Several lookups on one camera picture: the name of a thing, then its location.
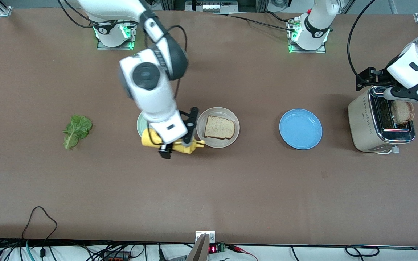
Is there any yellow squeeze bottle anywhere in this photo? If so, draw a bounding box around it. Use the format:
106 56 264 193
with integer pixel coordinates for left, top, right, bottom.
141 128 205 155

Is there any brown bread slice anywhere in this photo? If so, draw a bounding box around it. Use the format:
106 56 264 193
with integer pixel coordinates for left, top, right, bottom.
392 100 415 126
204 116 235 140

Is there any green lettuce leaf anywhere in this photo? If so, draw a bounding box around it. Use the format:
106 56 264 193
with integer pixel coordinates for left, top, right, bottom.
63 115 93 150

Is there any mint green plate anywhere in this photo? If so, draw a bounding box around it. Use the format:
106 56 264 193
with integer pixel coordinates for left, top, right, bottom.
137 111 151 139

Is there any beige plate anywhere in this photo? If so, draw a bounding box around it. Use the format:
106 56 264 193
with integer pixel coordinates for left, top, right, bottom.
196 107 240 149

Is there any blue plate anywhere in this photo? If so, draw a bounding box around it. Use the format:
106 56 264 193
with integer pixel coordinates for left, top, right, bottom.
279 109 323 150

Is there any beige chrome toaster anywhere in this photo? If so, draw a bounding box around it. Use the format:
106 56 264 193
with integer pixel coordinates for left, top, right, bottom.
348 85 416 153

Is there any grey metal bar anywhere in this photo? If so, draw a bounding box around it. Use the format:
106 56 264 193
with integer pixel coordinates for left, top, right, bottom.
187 234 209 261

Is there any red clip lead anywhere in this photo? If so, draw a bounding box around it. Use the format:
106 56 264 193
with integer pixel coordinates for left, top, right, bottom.
227 245 258 261

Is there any grey lit electronics box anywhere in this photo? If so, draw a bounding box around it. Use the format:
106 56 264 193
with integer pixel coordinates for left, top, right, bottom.
185 0 239 11

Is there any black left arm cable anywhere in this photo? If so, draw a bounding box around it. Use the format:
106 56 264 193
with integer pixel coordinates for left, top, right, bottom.
347 0 376 86

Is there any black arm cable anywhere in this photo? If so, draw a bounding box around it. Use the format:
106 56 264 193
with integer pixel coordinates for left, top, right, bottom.
57 0 188 98
347 0 376 86

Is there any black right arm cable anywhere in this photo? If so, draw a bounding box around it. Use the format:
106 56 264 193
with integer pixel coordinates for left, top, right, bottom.
57 0 188 98

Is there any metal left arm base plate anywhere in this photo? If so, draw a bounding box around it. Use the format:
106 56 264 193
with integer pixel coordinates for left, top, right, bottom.
287 18 327 54

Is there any white toaster power cord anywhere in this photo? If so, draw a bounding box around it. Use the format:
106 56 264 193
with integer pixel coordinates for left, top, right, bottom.
374 144 400 155

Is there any white metal bracket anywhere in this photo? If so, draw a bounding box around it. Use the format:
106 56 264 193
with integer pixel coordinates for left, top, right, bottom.
195 231 216 243

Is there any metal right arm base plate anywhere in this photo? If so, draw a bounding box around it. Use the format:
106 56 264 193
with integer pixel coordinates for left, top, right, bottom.
97 10 137 50

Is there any long black table cable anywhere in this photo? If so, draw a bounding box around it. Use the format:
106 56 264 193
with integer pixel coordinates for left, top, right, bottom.
213 11 296 32

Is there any thin black looped cable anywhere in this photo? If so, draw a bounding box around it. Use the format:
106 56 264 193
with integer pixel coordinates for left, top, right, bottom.
21 206 58 258

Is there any black coiled cable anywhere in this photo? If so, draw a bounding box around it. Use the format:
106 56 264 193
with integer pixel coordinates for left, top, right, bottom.
345 245 380 257

